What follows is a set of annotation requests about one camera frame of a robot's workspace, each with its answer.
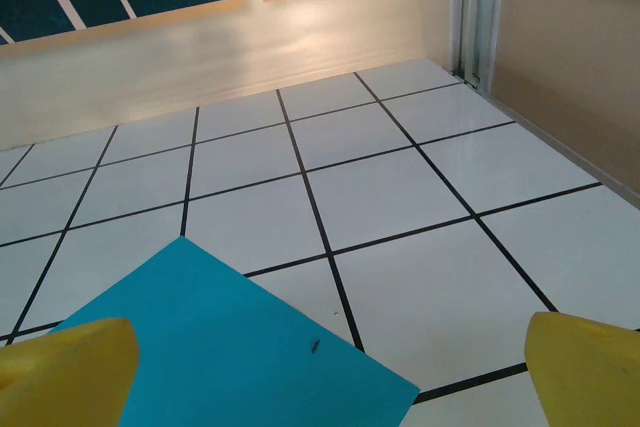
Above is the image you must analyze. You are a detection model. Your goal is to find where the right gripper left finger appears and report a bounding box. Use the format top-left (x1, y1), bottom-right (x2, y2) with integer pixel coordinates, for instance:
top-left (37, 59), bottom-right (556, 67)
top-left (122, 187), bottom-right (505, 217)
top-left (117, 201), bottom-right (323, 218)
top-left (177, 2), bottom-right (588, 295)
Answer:
top-left (0, 317), bottom-right (141, 427)

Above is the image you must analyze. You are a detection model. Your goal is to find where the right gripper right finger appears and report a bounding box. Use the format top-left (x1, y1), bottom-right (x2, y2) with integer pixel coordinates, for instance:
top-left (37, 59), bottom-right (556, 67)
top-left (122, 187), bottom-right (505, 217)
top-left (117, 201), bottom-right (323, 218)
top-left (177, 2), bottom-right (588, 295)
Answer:
top-left (523, 311), bottom-right (640, 427)

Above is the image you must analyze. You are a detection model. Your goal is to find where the blue paper sheet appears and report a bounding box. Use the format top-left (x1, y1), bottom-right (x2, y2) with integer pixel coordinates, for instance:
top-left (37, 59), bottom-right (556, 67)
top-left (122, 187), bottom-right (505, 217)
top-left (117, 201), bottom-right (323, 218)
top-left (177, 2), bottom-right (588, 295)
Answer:
top-left (47, 235), bottom-right (421, 427)

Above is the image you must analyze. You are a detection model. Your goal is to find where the aluminium side rail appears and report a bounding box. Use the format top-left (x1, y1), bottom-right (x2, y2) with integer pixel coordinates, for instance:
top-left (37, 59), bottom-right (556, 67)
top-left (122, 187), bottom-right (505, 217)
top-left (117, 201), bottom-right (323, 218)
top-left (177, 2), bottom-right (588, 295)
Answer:
top-left (487, 89), bottom-right (640, 211)

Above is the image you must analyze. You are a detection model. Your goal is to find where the aluminium frame post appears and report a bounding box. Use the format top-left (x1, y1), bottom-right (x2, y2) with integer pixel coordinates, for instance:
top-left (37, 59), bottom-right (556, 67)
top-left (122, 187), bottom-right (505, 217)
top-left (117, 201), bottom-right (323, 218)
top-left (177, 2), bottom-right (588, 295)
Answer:
top-left (449, 0), bottom-right (504, 91)

